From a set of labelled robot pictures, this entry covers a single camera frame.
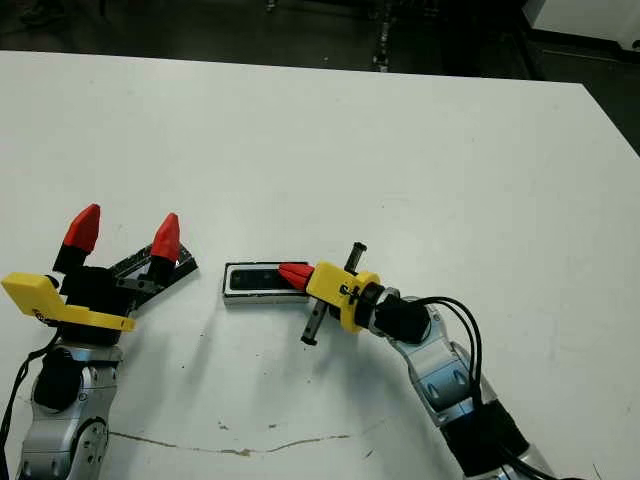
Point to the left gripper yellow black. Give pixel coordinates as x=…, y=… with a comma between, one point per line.
x=85, y=302

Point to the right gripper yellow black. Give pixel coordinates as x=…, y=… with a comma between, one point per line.
x=335, y=290

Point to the slim black camera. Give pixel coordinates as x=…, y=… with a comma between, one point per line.
x=250, y=279

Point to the black camera box lid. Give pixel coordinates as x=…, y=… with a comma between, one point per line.
x=185, y=267

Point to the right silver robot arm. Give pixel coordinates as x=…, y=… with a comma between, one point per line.
x=440, y=380

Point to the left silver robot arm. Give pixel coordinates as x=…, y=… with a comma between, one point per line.
x=65, y=430

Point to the white cabinet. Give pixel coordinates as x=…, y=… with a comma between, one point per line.
x=590, y=17

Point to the white camera box base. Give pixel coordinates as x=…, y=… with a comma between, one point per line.
x=265, y=299

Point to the black metal post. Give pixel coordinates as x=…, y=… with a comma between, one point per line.
x=381, y=35

